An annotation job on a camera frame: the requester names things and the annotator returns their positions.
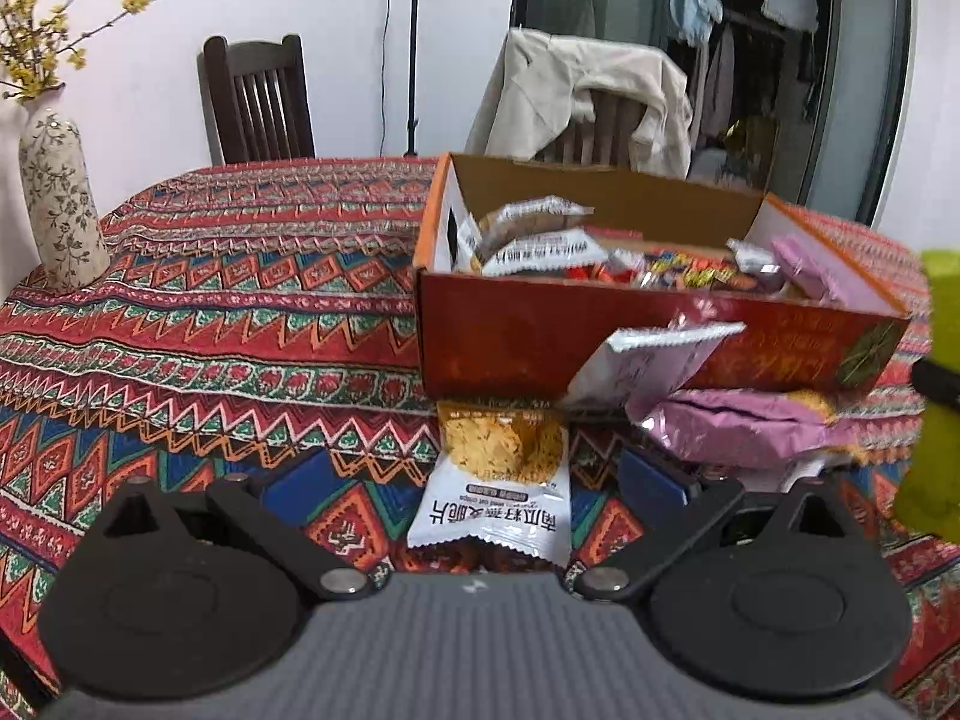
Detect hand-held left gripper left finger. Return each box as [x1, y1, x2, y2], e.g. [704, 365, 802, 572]
[82, 465, 376, 601]

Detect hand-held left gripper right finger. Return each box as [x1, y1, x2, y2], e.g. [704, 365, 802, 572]
[571, 450, 871, 605]

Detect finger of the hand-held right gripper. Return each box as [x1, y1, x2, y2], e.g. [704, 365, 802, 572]
[910, 360, 960, 410]

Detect green white snack bar packet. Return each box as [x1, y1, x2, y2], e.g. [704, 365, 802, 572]
[896, 246, 960, 545]

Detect white cracker snack packet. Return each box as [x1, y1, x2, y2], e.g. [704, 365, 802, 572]
[480, 229, 627, 276]
[407, 400, 575, 569]

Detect light pink snack packet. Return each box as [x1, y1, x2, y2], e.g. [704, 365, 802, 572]
[771, 236, 847, 302]

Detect orange cardboard box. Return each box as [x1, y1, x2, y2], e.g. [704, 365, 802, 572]
[412, 152, 912, 413]

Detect red black snack packet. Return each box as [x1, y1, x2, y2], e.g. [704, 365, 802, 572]
[570, 225, 758, 291]

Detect purple snack packet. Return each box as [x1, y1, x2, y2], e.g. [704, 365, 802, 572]
[626, 388, 839, 470]

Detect white grey printed snack packet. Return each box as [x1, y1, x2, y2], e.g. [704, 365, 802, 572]
[562, 319, 749, 411]

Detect brown silver snack packet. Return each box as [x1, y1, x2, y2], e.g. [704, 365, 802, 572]
[476, 195, 595, 256]

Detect sliding glass door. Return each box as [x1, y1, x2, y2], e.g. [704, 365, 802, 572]
[514, 0, 916, 230]

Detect dark wooden chair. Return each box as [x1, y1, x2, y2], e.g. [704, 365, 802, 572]
[199, 34, 316, 164]
[536, 86, 646, 166]

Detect floral ceramic vase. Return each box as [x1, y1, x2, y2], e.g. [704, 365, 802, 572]
[19, 86, 112, 292]

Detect beige jacket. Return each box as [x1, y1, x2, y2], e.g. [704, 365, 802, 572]
[465, 28, 695, 181]

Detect yellow flower branches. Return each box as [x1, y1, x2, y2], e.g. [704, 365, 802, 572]
[0, 0, 192, 102]

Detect black light cable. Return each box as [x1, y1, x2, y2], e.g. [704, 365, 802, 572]
[377, 0, 396, 157]

